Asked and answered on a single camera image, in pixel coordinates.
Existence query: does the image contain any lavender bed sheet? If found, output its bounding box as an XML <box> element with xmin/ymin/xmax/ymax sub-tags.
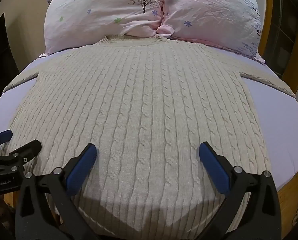
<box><xmin>0</xmin><ymin>47</ymin><xmax>298</xmax><ymax>192</ymax></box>

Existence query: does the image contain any pink floral pillow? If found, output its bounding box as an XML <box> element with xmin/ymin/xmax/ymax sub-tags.
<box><xmin>43</xmin><ymin>0</ymin><xmax>166</xmax><ymax>55</ymax></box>
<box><xmin>157</xmin><ymin>0</ymin><xmax>262</xmax><ymax>57</ymax></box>

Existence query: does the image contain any cream cable-knit sweater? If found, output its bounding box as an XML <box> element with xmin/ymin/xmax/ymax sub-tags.
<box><xmin>2</xmin><ymin>35</ymin><xmax>296</xmax><ymax>236</ymax></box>

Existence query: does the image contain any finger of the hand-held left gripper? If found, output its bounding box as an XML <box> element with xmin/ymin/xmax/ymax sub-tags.
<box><xmin>0</xmin><ymin>140</ymin><xmax>42</xmax><ymax>174</ymax></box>
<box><xmin>0</xmin><ymin>129</ymin><xmax>13</xmax><ymax>146</ymax></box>

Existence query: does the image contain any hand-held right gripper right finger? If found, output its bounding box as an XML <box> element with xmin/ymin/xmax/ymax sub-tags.
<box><xmin>198</xmin><ymin>141</ymin><xmax>282</xmax><ymax>240</ymax></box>

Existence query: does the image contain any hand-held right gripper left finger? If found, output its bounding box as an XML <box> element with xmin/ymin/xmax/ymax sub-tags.
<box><xmin>15</xmin><ymin>143</ymin><xmax>98</xmax><ymax>240</ymax></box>

